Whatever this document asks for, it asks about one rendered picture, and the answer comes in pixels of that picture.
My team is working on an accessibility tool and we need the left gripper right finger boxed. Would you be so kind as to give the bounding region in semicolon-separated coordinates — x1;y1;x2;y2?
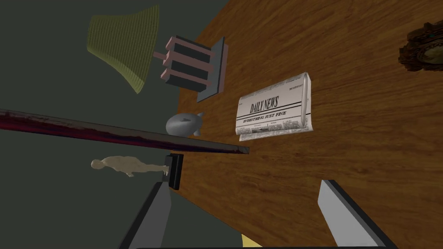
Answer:
317;179;398;249

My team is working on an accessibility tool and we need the ornate dark brown frame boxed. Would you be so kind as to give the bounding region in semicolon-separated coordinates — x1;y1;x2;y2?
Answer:
398;20;443;73

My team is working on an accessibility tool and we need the brown wooden table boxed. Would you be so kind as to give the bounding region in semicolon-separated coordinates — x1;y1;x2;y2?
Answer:
171;0;443;249

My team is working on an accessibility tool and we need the grey pig figurine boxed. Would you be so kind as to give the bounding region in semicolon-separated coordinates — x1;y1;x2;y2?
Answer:
165;111;205;138

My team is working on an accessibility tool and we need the dark red baseball bat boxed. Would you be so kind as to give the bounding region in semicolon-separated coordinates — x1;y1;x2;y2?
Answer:
0;109;250;155

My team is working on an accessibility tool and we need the folded white newspaper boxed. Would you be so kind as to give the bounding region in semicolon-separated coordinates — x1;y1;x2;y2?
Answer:
235;71;314;142

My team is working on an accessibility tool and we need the beige human statuette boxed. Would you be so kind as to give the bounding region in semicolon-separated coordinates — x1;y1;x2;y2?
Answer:
90;153;184;191

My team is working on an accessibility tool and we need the yellow shade table lamp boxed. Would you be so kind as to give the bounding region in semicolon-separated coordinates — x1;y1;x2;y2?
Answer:
86;4;229;104

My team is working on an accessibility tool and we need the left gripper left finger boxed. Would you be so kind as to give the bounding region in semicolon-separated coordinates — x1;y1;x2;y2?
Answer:
118;181;172;249

